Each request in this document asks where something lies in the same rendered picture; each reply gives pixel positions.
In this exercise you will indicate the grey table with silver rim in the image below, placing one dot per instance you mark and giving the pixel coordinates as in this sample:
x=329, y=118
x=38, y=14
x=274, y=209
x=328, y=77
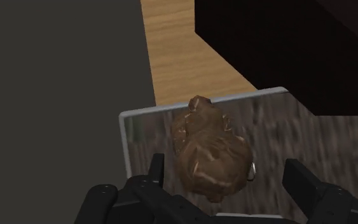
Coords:
x=293, y=139

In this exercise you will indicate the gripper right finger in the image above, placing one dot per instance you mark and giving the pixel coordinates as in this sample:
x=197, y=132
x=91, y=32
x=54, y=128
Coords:
x=324, y=201

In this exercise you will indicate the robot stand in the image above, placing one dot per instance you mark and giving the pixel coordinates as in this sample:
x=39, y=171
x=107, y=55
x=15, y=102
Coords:
x=290, y=46

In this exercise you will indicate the brown animal figure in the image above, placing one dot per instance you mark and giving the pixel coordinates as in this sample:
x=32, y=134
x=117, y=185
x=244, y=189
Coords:
x=211, y=155

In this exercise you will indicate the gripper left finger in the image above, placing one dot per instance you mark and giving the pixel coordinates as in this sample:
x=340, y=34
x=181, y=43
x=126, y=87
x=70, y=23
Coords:
x=141, y=201

